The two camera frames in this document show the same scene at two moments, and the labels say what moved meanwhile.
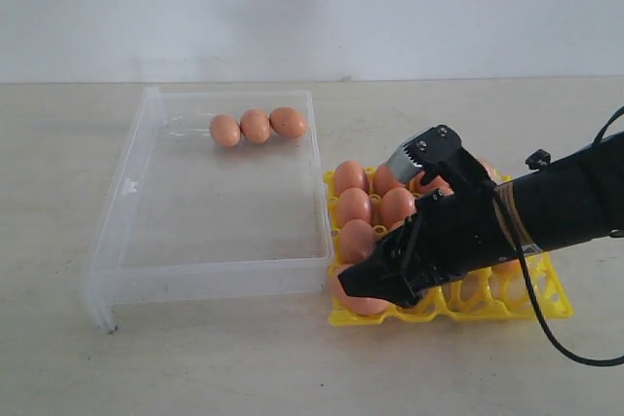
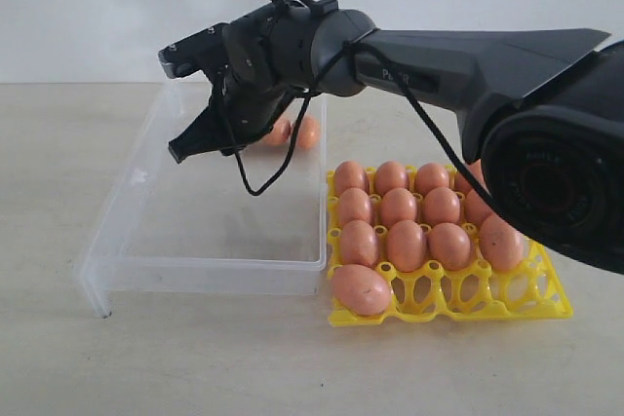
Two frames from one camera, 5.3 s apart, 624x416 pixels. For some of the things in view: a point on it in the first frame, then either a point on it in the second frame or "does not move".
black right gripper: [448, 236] -> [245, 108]
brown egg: [349, 174] does not move
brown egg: [360, 305] does not move
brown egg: [353, 204] does not move
